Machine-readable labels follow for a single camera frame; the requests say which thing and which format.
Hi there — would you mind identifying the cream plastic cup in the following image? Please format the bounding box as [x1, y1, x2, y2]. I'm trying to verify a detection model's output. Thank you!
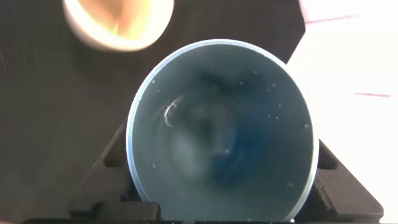
[62, 0, 175, 52]

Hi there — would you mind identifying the black tablecloth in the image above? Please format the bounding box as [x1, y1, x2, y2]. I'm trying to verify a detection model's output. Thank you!
[0, 0, 307, 224]

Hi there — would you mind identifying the teal plastic cup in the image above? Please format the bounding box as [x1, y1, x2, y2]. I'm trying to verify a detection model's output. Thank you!
[126, 39, 320, 222]

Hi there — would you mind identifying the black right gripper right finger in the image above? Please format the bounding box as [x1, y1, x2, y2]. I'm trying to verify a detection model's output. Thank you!
[294, 139, 385, 223]

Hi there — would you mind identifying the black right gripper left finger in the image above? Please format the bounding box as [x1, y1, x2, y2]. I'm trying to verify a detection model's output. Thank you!
[68, 119, 162, 219]

